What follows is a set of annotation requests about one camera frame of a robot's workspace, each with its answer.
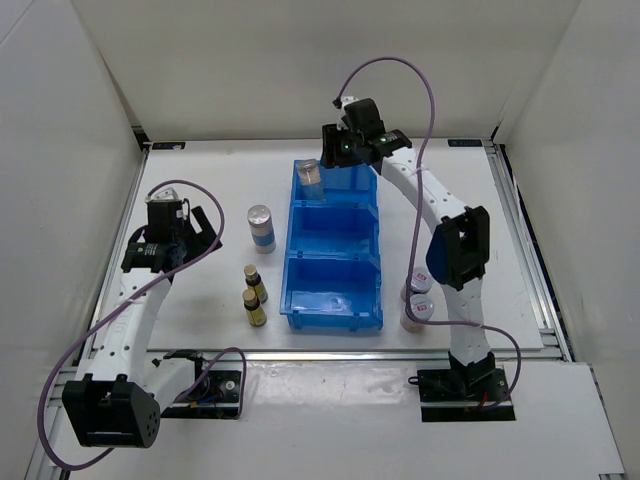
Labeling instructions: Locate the blue three-compartment plastic bin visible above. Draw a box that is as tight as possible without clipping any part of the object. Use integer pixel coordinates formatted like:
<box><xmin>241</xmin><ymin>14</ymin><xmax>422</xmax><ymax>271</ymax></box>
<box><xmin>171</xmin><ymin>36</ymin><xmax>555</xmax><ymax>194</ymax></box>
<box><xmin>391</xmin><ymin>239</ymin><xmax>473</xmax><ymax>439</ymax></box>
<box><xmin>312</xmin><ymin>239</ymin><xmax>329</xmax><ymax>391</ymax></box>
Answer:
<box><xmin>280</xmin><ymin>165</ymin><xmax>384</xmax><ymax>332</ymax></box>

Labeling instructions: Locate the purple cable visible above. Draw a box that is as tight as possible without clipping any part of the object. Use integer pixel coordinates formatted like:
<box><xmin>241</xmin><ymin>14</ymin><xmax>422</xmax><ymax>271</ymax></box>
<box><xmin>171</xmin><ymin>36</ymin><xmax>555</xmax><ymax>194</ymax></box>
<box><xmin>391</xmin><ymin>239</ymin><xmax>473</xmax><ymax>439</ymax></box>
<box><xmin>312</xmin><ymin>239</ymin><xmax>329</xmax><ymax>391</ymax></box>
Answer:
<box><xmin>36</xmin><ymin>180</ymin><xmax>226</xmax><ymax>471</ymax></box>
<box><xmin>335</xmin><ymin>56</ymin><xmax>524</xmax><ymax>412</ymax></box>

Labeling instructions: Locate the small yellow bottle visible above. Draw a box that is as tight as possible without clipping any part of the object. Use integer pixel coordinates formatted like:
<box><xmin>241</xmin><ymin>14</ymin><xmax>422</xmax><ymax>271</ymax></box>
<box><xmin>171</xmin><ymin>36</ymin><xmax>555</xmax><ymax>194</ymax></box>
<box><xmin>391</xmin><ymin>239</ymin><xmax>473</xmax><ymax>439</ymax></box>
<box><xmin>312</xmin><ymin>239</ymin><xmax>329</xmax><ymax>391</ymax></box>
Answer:
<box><xmin>243</xmin><ymin>264</ymin><xmax>268</xmax><ymax>303</ymax></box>
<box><xmin>242</xmin><ymin>288</ymin><xmax>267</xmax><ymax>327</ymax></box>

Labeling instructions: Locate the silver-lid shaker blue label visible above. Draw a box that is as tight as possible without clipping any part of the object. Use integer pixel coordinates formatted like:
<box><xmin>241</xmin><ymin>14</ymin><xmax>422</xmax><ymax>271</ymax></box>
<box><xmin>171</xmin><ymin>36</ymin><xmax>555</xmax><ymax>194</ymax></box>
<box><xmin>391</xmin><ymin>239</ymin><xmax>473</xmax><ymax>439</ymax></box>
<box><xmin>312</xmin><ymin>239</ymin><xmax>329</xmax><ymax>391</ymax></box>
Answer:
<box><xmin>247</xmin><ymin>204</ymin><xmax>276</xmax><ymax>254</ymax></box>
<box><xmin>296</xmin><ymin>159</ymin><xmax>325</xmax><ymax>201</ymax></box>

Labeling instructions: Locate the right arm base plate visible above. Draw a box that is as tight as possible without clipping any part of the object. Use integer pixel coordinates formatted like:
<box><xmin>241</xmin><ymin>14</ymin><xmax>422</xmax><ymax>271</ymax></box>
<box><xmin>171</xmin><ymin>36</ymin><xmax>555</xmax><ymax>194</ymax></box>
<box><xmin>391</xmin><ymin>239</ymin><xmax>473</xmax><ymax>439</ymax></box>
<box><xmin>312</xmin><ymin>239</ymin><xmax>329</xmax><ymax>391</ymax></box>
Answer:
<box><xmin>408</xmin><ymin>368</ymin><xmax>516</xmax><ymax>423</ymax></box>

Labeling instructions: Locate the red-label spice jar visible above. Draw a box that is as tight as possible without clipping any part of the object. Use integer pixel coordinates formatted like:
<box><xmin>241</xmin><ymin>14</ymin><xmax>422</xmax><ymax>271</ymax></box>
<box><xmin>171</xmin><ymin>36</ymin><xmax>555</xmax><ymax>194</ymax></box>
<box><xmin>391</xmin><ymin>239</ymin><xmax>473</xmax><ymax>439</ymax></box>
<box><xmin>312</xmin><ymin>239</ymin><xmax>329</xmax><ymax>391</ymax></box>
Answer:
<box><xmin>400</xmin><ymin>294</ymin><xmax>435</xmax><ymax>333</ymax></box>
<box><xmin>400</xmin><ymin>266</ymin><xmax>434</xmax><ymax>301</ymax></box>

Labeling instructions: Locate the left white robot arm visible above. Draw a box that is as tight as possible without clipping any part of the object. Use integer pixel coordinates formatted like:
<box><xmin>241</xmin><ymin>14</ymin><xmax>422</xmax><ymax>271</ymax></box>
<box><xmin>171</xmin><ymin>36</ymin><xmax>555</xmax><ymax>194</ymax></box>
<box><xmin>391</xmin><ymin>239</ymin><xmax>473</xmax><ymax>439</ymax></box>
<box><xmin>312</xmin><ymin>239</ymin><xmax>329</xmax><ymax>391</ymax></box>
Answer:
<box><xmin>62</xmin><ymin>188</ymin><xmax>215</xmax><ymax>448</ymax></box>

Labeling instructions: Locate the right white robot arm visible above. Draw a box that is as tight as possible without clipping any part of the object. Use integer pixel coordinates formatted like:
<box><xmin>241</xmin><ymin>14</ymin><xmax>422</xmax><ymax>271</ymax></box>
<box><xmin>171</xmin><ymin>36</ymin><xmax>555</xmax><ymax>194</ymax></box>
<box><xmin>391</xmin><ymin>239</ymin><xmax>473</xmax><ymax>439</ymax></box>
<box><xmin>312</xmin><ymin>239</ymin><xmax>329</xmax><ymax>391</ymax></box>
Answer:
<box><xmin>321</xmin><ymin>97</ymin><xmax>495</xmax><ymax>400</ymax></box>

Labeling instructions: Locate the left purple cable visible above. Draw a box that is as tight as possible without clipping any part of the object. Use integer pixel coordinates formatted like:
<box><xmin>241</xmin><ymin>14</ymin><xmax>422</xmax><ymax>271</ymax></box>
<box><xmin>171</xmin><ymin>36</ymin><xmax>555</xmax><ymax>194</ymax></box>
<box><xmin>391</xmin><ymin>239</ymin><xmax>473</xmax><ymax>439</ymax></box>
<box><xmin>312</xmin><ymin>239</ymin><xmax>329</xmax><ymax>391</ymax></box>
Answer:
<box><xmin>36</xmin><ymin>180</ymin><xmax>226</xmax><ymax>471</ymax></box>

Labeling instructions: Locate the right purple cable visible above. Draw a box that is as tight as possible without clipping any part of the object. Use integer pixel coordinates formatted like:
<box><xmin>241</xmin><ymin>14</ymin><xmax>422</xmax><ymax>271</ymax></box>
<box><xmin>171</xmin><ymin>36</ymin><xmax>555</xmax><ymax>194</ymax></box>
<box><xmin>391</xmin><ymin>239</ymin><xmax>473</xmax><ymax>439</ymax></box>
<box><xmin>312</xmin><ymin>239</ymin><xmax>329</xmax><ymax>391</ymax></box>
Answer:
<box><xmin>335</xmin><ymin>56</ymin><xmax>524</xmax><ymax>412</ymax></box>

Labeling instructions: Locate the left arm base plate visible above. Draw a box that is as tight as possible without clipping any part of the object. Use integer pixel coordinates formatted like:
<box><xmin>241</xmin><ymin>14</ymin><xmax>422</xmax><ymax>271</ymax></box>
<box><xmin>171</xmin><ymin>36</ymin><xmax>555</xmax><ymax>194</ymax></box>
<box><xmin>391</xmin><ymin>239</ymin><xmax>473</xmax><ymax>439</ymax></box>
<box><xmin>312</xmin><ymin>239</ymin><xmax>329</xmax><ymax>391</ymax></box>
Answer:
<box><xmin>161</xmin><ymin>347</ymin><xmax>248</xmax><ymax>420</ymax></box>

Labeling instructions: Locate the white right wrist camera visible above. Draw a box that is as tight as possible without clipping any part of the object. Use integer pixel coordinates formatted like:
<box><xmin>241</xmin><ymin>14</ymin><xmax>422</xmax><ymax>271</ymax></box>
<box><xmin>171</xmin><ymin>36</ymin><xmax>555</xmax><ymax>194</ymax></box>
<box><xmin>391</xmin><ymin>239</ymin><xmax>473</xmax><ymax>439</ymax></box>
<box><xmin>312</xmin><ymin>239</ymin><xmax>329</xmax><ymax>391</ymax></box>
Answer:
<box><xmin>332</xmin><ymin>96</ymin><xmax>358</xmax><ymax>130</ymax></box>

